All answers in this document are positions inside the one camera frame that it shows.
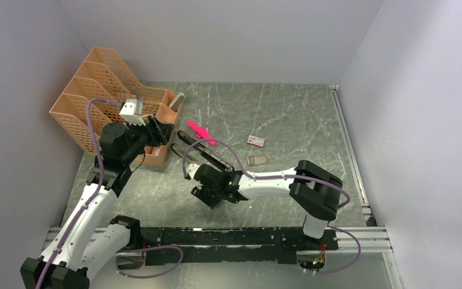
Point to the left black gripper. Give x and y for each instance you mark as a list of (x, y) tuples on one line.
[(158, 133)]

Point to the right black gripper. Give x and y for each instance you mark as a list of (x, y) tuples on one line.
[(199, 191)]

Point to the brown cardboard staple tray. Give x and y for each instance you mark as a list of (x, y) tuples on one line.
[(256, 160)]

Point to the pink plastic staple remover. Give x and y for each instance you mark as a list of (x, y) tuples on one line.
[(201, 132)]

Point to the red white staple box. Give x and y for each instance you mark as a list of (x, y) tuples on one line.
[(256, 141)]

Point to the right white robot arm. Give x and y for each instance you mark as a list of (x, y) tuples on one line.
[(316, 190)]

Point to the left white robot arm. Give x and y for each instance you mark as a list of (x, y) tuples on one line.
[(71, 260)]

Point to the grey white device in organizer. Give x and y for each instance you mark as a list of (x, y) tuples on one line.
[(177, 102)]

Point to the orange mesh file organizer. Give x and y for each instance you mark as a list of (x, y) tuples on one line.
[(105, 76)]

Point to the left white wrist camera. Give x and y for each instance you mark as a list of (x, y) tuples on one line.
[(131, 112)]

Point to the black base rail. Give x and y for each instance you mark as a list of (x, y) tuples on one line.
[(169, 245)]

